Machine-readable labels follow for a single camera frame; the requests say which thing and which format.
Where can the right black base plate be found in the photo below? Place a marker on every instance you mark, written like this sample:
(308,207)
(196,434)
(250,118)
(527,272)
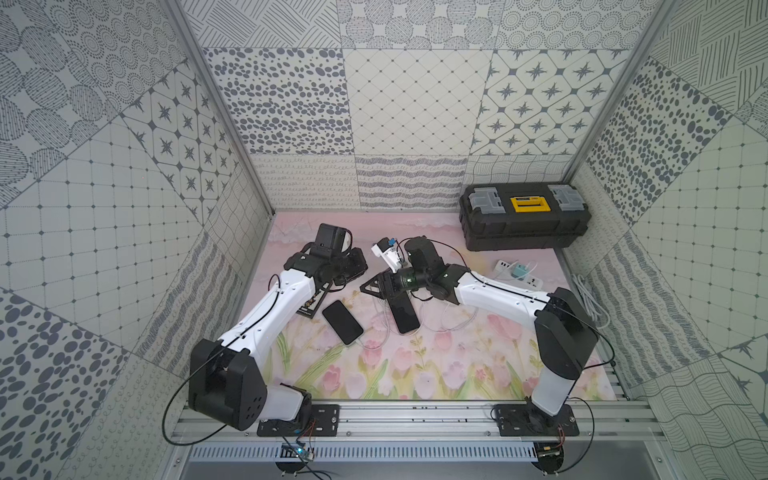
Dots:
(529,420)

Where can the pink floral table mat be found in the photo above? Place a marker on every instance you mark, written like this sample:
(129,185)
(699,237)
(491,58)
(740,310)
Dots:
(458,353)

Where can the aluminium mounting rail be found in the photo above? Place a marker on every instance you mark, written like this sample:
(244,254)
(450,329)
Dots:
(471,421)

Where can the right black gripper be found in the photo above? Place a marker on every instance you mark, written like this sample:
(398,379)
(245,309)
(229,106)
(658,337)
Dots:
(381,282)

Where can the white power strip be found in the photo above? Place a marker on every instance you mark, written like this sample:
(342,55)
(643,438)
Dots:
(517,273)

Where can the black toolbox yellow handle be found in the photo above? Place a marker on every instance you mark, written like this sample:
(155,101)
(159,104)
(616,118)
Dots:
(514,216)

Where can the black breakout board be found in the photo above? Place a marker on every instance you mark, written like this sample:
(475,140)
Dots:
(309,308)

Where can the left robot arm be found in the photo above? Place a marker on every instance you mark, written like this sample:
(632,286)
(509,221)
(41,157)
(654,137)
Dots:
(226,382)

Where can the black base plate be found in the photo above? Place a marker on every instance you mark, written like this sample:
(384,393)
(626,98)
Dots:
(312,420)
(529,420)

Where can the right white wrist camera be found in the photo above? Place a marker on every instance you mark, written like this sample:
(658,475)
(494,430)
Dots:
(387,249)

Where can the small circuit board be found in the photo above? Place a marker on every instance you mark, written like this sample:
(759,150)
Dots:
(299,453)

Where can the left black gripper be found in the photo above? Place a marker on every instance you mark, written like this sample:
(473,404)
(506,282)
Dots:
(321,294)

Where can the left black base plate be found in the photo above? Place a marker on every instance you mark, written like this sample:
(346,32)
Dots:
(312,420)

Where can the black smartphone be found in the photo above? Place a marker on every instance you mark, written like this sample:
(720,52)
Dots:
(403,313)
(344,324)

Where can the white slotted cable duct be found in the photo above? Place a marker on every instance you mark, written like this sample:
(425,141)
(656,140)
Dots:
(386,451)

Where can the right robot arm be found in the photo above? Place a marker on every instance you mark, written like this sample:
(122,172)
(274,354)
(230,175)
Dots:
(565,336)

